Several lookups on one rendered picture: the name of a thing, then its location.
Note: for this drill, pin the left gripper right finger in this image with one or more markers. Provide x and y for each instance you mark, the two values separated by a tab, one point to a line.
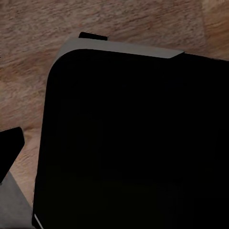
221	142

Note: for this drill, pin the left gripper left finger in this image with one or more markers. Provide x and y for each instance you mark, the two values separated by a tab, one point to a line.
11	143

